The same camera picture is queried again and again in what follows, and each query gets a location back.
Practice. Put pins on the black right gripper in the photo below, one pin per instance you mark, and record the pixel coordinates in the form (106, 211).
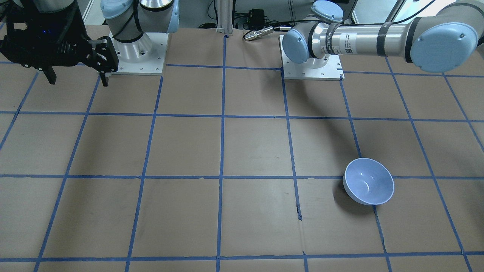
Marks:
(99, 56)

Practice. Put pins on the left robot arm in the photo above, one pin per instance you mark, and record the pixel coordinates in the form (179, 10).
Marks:
(434, 44)

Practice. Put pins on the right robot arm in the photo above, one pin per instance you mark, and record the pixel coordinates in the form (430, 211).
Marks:
(129, 19)

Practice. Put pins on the blue bowl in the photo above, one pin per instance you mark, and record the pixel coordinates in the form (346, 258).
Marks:
(368, 182)

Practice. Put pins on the silver metal cylinder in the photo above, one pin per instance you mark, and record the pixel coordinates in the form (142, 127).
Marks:
(256, 34)

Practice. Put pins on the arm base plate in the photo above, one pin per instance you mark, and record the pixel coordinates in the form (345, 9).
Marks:
(328, 68)
(140, 60)

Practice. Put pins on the aluminium frame post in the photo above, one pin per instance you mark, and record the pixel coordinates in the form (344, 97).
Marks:
(224, 15)

